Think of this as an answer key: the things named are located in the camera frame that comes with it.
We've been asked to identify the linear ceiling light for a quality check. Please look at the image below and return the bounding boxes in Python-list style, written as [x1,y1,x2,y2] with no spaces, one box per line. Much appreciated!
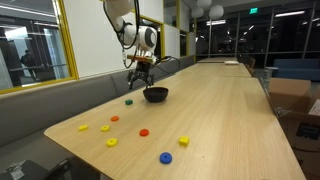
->
[274,10,306,18]
[205,19,227,26]

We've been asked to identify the long black robot cable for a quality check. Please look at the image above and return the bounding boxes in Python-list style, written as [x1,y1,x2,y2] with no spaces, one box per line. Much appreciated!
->
[103,0,141,69]

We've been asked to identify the light wooden table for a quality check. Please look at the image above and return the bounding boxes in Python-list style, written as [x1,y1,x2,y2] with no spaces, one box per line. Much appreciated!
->
[197,56,239,64]
[176,62,253,79]

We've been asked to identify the yellow cube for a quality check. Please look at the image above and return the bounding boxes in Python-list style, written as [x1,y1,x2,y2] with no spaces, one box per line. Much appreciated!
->
[178,135,190,147]

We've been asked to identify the black bowl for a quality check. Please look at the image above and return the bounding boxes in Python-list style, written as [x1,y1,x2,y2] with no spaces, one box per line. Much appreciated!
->
[142,86,170,103]

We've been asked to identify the grey upholstered bench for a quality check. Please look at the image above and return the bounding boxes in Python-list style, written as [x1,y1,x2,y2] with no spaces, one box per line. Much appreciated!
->
[0,55,196,180]

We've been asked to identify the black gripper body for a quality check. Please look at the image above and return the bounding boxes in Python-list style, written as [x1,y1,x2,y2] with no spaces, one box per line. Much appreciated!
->
[134,63,150,78]

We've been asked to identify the white globe lamp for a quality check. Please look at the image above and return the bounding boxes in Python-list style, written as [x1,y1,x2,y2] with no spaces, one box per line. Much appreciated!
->
[208,4,225,20]
[191,6,205,19]
[195,0,213,9]

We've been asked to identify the dark wooden chair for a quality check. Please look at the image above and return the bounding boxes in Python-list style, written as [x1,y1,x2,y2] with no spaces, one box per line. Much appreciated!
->
[241,54,257,75]

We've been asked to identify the black looped gripper cable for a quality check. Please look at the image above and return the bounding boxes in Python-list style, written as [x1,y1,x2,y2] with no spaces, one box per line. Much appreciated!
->
[151,55,182,76]

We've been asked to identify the blue disc with hole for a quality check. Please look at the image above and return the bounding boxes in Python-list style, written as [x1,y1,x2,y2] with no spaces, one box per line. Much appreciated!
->
[159,151,173,165]

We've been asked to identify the yellow framed glass window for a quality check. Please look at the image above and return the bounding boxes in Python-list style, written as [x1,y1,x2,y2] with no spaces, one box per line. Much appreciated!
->
[0,0,80,95]

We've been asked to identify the person behind glass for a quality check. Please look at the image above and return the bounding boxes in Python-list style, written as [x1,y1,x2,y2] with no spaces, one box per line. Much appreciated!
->
[19,49,41,83]

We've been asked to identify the black equipment case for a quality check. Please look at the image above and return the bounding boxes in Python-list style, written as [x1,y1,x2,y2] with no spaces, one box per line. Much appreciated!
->
[0,156,101,180]

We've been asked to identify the cardboard box with label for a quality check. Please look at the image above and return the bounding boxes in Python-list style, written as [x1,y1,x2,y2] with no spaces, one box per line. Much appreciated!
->
[274,96,320,180]

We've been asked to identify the white stool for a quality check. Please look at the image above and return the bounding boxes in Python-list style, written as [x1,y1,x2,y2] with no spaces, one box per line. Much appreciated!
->
[264,66,279,79]

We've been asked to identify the blue sofa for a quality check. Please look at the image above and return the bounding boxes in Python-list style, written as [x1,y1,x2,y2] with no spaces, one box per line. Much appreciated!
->
[273,58,320,82]

